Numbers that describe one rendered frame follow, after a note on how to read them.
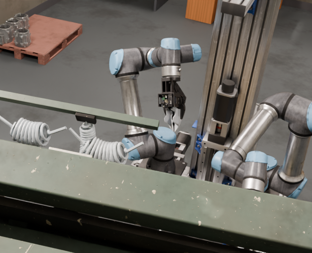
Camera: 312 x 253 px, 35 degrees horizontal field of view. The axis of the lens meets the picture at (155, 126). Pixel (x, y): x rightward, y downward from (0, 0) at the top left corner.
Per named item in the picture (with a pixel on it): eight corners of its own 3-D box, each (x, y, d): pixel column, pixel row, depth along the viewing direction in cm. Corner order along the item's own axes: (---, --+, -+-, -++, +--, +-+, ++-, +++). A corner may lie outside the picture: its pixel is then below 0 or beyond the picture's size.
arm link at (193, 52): (156, 69, 255) (204, 65, 211) (136, 71, 251) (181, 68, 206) (153, 45, 253) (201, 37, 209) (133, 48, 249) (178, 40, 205)
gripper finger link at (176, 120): (169, 131, 194) (168, 108, 194) (175, 131, 199) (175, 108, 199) (176, 131, 192) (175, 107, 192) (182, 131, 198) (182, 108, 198)
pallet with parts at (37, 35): (35, 22, 662) (35, 0, 645) (86, 34, 645) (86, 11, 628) (-13, 51, 577) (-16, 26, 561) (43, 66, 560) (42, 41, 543)
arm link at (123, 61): (160, 157, 242) (142, 45, 239) (131, 163, 236) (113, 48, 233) (149, 156, 253) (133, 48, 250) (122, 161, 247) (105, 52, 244)
